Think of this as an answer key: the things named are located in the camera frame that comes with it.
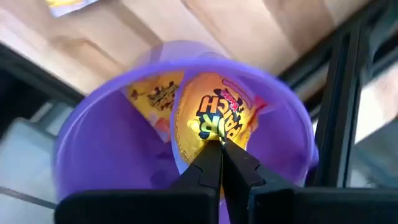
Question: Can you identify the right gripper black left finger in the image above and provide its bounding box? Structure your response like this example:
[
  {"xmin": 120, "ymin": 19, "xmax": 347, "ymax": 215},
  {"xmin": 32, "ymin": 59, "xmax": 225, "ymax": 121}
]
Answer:
[{"xmin": 54, "ymin": 139, "xmax": 223, "ymax": 224}]

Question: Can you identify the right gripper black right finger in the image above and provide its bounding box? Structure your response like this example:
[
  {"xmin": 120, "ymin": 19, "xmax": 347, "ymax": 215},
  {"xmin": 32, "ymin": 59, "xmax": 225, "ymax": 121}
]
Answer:
[{"xmin": 222, "ymin": 139, "xmax": 398, "ymax": 224}]

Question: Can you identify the yellow Sour Patch packet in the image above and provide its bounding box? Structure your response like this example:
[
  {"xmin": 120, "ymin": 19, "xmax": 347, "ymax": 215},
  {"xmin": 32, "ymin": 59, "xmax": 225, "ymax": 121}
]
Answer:
[
  {"xmin": 123, "ymin": 70, "xmax": 185, "ymax": 144},
  {"xmin": 171, "ymin": 72, "xmax": 269, "ymax": 166},
  {"xmin": 45, "ymin": 0, "xmax": 101, "ymax": 19}
]

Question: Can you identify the purple plastic bucket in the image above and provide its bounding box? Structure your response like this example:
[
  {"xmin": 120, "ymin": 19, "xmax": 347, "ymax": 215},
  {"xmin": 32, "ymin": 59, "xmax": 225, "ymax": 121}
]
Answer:
[{"xmin": 52, "ymin": 40, "xmax": 321, "ymax": 224}]

